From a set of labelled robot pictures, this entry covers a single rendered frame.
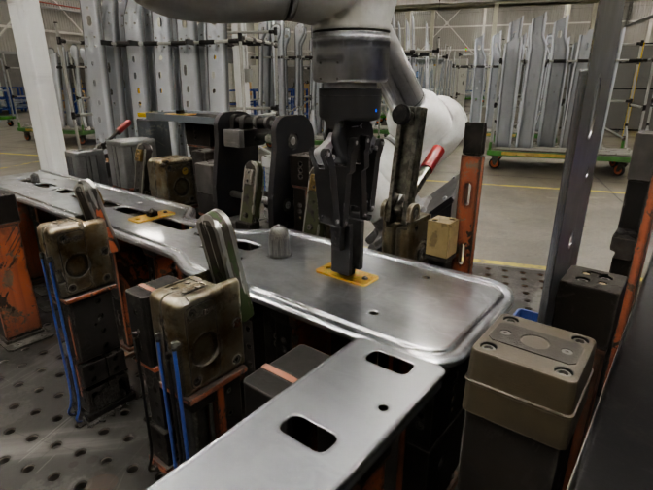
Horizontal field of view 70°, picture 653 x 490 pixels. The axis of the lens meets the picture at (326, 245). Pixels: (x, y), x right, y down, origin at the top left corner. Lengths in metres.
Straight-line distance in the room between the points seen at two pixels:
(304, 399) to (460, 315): 0.23
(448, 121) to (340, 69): 0.84
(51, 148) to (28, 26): 0.92
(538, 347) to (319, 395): 0.18
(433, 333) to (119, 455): 0.55
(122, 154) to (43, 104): 3.32
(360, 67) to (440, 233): 0.26
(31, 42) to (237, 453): 4.33
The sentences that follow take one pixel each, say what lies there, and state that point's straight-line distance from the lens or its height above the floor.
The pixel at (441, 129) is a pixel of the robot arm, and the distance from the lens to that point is 1.35.
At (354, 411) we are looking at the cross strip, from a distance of 0.40.
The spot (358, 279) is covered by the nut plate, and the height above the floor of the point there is 1.00.
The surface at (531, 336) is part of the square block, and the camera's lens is 0.42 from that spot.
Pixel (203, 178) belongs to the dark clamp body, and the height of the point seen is 1.05.
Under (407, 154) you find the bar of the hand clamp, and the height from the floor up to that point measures 1.15.
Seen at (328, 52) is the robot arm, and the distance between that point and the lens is 0.56.
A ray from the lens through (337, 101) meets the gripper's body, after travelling 0.56.
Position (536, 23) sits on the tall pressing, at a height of 1.96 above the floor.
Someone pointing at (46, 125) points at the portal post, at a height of 0.89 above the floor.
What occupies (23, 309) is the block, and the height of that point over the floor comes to 0.77.
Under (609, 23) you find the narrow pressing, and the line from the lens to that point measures 0.47.
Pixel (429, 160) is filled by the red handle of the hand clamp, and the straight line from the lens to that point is 0.79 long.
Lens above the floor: 1.25
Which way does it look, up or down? 19 degrees down
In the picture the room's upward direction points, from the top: straight up
